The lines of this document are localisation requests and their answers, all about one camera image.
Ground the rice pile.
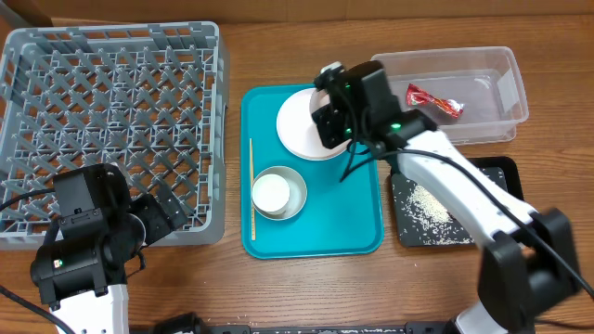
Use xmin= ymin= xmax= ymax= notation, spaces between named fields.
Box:
xmin=391 ymin=173 xmax=473 ymax=247

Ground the black waste tray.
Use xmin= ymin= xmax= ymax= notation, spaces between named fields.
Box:
xmin=391 ymin=156 xmax=523 ymax=248

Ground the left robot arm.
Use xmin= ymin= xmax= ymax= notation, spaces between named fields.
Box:
xmin=31 ymin=163 xmax=187 ymax=333

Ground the clear plastic bin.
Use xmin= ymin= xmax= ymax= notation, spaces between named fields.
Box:
xmin=372 ymin=46 xmax=529 ymax=145

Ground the grey-white bowl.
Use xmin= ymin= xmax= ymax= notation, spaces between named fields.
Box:
xmin=254 ymin=166 xmax=307 ymax=221

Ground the wooden chopstick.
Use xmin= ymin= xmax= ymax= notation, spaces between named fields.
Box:
xmin=249 ymin=138 xmax=256 ymax=241

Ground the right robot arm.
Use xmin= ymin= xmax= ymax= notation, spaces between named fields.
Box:
xmin=312 ymin=60 xmax=593 ymax=333

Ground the red snack wrapper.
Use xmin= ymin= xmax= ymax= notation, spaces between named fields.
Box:
xmin=406 ymin=83 xmax=464 ymax=119

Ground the grey dish rack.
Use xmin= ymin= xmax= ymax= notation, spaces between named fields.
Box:
xmin=1 ymin=21 xmax=230 ymax=251

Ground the large white plate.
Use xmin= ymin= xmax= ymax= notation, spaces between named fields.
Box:
xmin=277 ymin=88 xmax=348 ymax=161

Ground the white paper cup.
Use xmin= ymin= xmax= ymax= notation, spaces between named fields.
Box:
xmin=252 ymin=173 xmax=291 ymax=215

